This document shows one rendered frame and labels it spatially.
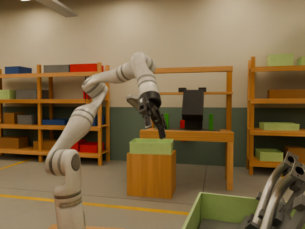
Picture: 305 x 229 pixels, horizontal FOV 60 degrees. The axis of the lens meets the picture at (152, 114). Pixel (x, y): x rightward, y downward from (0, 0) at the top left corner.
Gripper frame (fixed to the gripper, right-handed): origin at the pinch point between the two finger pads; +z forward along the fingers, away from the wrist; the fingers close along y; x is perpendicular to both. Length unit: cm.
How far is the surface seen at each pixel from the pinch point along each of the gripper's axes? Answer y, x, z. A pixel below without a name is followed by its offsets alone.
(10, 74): 184, 420, -425
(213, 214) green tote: 54, 5, 17
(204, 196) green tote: 49, 5, 10
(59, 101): 250, 330, -337
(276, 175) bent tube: 40, -27, 13
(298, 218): 12.7, -28.6, 32.7
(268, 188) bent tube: 41.2, -22.4, 16.5
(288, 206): 27.0, -27.1, 26.8
